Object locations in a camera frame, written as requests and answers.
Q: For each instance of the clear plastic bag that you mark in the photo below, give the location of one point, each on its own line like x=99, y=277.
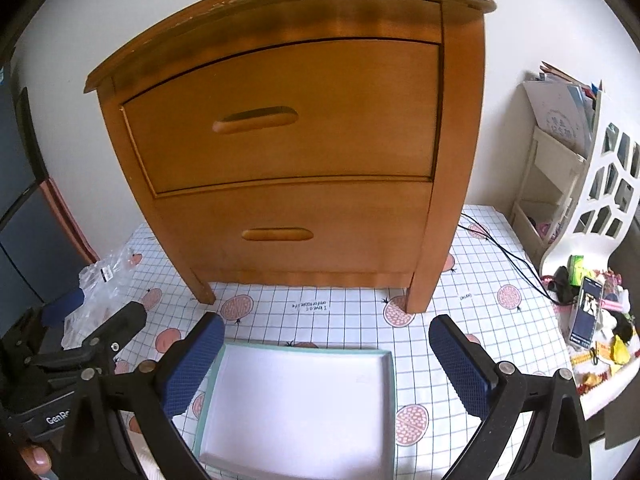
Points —
x=107, y=270

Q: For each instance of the black plush ball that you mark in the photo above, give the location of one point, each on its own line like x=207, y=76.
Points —
x=624, y=329

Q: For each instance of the teal rimmed white tray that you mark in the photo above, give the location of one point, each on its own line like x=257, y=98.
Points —
x=300, y=410

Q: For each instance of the white cutout desk shelf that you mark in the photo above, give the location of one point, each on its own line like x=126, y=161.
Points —
x=560, y=160

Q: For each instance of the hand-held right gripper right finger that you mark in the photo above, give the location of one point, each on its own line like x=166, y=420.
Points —
x=460, y=365

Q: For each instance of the person's left hand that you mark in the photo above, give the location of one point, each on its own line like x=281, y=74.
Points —
x=36, y=460

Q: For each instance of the checkered fruit print tablecloth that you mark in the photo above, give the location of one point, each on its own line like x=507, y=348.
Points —
x=350, y=320

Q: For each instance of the pink toy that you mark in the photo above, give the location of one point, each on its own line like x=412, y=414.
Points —
x=612, y=300

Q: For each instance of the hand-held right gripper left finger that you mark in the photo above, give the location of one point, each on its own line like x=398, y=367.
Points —
x=195, y=360

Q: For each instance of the dark cabinet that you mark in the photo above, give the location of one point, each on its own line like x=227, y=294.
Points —
x=25, y=240

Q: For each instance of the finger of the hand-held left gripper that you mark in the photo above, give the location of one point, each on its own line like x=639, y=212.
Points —
x=62, y=307
x=120, y=327

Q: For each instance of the stack of papers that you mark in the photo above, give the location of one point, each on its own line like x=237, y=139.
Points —
x=560, y=105

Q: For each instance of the green black toy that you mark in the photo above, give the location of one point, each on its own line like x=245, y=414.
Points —
x=576, y=267

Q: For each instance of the yellow snack packets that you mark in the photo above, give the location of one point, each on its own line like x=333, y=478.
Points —
x=620, y=347

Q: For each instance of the clutter of small items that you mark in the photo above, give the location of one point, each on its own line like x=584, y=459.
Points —
x=600, y=385

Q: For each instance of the wooden nightstand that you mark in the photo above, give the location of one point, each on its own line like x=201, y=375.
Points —
x=460, y=110

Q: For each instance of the wooden drawer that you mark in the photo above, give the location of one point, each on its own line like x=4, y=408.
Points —
x=350, y=225
x=325, y=150

